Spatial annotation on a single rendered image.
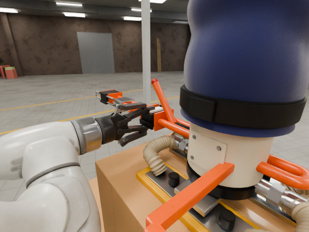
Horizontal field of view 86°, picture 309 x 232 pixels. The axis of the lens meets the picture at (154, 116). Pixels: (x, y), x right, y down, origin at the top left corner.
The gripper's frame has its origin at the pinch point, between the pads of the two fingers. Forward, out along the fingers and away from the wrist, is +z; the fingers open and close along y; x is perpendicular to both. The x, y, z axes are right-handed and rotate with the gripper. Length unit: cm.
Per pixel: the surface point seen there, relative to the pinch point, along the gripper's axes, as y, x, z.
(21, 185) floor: 120, -172, -54
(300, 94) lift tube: -14.0, 36.5, -1.2
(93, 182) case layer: 65, -59, -7
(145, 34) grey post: -59, -244, 178
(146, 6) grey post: -105, -243, 182
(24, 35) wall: -151, -1503, 79
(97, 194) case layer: 65, -47, -9
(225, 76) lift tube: -16.6, 28.7, -9.9
